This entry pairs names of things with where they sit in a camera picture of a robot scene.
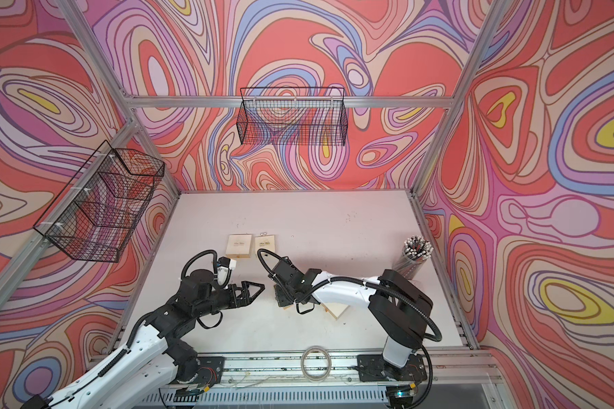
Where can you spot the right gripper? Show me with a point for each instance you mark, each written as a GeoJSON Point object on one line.
{"type": "Point", "coordinates": [280, 297]}

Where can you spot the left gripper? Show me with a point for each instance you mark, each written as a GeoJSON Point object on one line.
{"type": "Point", "coordinates": [246, 300]}

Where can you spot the cream jewelry box front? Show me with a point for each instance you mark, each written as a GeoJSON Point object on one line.
{"type": "Point", "coordinates": [335, 309]}

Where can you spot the small cream jewelry box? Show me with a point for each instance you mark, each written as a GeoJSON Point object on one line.
{"type": "Point", "coordinates": [264, 241]}

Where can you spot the cream drawer jewelry box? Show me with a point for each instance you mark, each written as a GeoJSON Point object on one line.
{"type": "Point", "coordinates": [239, 246]}

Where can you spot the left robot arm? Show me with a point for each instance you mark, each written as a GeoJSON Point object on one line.
{"type": "Point", "coordinates": [155, 353]}

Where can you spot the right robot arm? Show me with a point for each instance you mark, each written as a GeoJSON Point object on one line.
{"type": "Point", "coordinates": [401, 309]}

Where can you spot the cup of pencils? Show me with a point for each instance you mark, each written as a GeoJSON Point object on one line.
{"type": "Point", "coordinates": [413, 256]}

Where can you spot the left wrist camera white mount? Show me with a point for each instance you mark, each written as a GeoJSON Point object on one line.
{"type": "Point", "coordinates": [225, 268]}

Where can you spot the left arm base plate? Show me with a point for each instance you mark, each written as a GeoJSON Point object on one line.
{"type": "Point", "coordinates": [206, 370]}

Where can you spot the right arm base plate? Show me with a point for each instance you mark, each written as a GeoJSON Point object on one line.
{"type": "Point", "coordinates": [373, 368]}

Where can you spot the black wire basket left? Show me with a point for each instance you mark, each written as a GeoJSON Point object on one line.
{"type": "Point", "coordinates": [108, 196]}

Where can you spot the black wire basket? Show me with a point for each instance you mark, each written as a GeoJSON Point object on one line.
{"type": "Point", "coordinates": [108, 196]}
{"type": "Point", "coordinates": [293, 116]}

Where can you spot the black wire basket back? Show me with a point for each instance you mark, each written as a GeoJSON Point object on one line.
{"type": "Point", "coordinates": [293, 116]}

